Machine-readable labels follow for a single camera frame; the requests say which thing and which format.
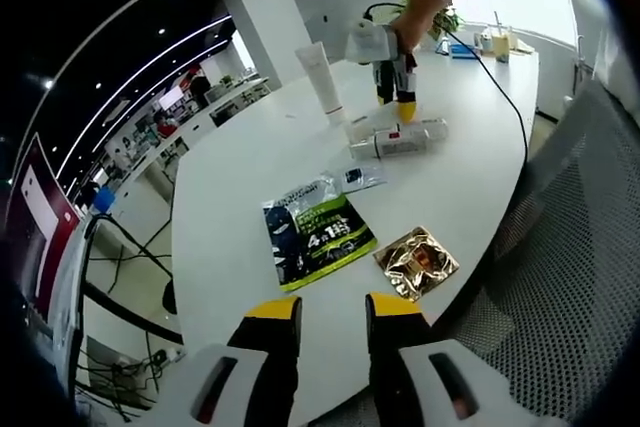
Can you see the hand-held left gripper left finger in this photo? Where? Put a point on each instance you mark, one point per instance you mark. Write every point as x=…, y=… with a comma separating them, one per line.
x=265, y=372

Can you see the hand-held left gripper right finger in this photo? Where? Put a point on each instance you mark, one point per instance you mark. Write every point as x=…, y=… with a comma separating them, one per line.
x=395, y=372

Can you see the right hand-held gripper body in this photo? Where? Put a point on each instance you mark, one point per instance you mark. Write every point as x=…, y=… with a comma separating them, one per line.
x=372, y=44

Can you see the white skincare bottle red label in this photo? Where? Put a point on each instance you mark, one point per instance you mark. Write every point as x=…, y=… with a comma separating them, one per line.
x=400, y=143
x=432, y=128

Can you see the white skincare tube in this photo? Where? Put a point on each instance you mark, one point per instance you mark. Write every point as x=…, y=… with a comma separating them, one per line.
x=320, y=82

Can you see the small clear skincare sachet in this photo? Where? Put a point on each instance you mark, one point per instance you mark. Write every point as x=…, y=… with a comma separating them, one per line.
x=362, y=177

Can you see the gold foil skincare sachet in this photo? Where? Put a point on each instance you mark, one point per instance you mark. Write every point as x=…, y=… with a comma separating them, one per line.
x=415, y=262

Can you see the green black skincare sachet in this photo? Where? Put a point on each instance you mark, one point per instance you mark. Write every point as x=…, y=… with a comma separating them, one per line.
x=315, y=237

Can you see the small white bottle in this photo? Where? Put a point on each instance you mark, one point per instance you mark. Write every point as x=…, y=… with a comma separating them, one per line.
x=482, y=44

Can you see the person's right hand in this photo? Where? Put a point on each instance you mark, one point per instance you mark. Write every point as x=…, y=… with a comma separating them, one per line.
x=412, y=29

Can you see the blue box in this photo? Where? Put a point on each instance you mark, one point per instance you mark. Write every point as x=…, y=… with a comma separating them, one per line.
x=461, y=50

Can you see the green potted plant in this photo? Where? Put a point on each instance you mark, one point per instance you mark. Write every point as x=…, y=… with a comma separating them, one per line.
x=447, y=19

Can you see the yellow drink cup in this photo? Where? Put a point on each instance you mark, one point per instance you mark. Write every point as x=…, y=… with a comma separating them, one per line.
x=501, y=44

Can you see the black desk foot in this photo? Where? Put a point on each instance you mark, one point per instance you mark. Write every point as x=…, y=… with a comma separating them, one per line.
x=169, y=297

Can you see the grey mesh office chair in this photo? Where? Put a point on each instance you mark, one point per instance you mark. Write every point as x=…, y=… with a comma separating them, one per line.
x=560, y=272

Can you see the background display screen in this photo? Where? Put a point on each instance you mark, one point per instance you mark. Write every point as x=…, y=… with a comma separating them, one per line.
x=171, y=97

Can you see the blue bin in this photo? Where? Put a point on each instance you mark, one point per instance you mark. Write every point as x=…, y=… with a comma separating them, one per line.
x=104, y=199

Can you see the long white office counter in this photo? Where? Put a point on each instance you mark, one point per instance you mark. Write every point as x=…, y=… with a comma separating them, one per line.
x=150, y=162

